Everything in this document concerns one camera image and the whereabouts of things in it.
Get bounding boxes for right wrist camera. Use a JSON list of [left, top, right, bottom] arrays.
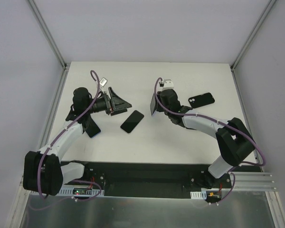
[[159, 79, 174, 91]]

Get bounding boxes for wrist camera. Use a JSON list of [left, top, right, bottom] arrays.
[[159, 79, 174, 91], [99, 77, 108, 87]]

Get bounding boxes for aluminium front rail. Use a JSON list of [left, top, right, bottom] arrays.
[[234, 172, 277, 192]]

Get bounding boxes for left white cable duct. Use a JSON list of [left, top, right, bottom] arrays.
[[57, 187, 105, 197]]

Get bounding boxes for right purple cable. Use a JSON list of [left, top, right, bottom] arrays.
[[154, 77, 266, 209]]

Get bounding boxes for white cable duct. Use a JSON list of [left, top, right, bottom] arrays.
[[57, 187, 105, 197], [190, 191, 207, 200]]

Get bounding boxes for aluminium frame post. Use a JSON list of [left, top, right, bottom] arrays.
[[229, 0, 277, 71], [26, 0, 68, 69]]

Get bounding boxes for purple cable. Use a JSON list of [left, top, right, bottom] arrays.
[[154, 77, 266, 209], [28, 70, 107, 211]]

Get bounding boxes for left aluminium frame post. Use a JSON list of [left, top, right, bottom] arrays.
[[26, 0, 68, 69]]

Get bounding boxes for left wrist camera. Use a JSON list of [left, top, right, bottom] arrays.
[[99, 77, 108, 87]]

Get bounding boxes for right aluminium frame post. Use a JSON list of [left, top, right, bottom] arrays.
[[229, 0, 277, 71]]

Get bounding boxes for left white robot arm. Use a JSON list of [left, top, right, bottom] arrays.
[[23, 87, 132, 196]]

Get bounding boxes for right white cable duct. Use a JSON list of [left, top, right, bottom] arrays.
[[190, 191, 207, 200]]

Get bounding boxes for black cased phone with ring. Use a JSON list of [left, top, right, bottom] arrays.
[[120, 110, 144, 133]]

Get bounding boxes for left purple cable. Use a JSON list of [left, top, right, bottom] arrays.
[[28, 70, 107, 211]]

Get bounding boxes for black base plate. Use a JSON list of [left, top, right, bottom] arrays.
[[61, 160, 264, 198]]

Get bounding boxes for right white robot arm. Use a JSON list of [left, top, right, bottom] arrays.
[[150, 89, 255, 189]]

